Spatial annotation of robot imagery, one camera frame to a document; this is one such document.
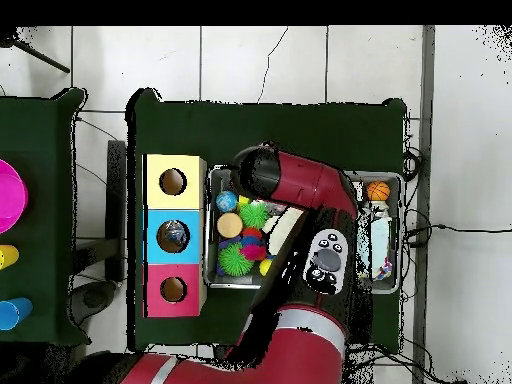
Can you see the cream waffle cloth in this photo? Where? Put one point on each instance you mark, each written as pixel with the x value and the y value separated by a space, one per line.
pixel 284 230

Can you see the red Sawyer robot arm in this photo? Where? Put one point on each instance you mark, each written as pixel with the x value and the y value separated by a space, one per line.
pixel 296 184

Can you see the wooden box with three holes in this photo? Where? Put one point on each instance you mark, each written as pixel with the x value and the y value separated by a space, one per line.
pixel 192 200

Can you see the clear mesh bin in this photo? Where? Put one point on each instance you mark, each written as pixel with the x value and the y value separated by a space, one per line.
pixel 224 282

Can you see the orange sponge disc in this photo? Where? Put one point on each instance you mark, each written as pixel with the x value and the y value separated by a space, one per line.
pixel 230 224

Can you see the blue globe ball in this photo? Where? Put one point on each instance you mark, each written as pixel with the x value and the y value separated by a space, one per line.
pixel 226 201

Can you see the green spiky ball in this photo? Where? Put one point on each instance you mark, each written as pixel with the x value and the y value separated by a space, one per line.
pixel 235 260

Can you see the dark green table cloth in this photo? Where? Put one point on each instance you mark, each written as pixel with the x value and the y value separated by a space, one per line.
pixel 40 160
pixel 272 124

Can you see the orange mini basketball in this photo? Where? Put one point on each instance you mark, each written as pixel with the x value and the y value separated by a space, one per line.
pixel 378 190

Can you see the mint green cloth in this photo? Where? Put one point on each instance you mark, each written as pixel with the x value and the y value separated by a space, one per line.
pixel 380 244

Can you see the dark grey round base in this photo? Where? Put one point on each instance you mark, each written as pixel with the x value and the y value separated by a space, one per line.
pixel 94 298

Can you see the pink bowl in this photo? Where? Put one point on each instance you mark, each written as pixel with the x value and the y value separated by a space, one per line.
pixel 10 196

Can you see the yellow cup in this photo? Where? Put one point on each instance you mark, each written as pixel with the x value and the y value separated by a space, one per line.
pixel 8 256

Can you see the blue cup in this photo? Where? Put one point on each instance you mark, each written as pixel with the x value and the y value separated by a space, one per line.
pixel 14 314

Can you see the black tripod leg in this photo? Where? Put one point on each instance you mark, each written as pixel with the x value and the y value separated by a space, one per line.
pixel 40 55

